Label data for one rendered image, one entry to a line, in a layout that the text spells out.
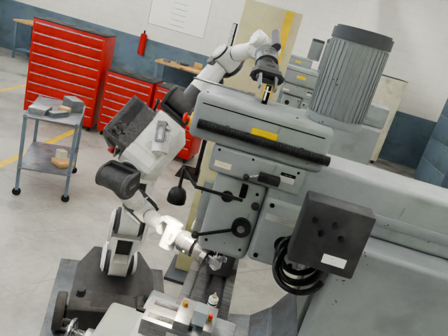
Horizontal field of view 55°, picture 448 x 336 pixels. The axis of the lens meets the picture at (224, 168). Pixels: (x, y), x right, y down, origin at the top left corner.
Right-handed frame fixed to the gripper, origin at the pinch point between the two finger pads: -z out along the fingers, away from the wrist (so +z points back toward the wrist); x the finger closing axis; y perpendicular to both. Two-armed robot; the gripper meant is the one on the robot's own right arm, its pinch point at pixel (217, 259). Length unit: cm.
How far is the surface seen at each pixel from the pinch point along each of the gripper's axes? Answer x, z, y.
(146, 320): -27.8, 8.9, 20.0
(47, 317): 1, 84, 84
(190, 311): -15.7, -1.9, 15.8
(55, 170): 150, 250, 96
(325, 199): -22, -35, -50
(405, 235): 11, -59, -38
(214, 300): 0.9, -3.9, 18.4
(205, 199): -5.8, 9.9, -24.6
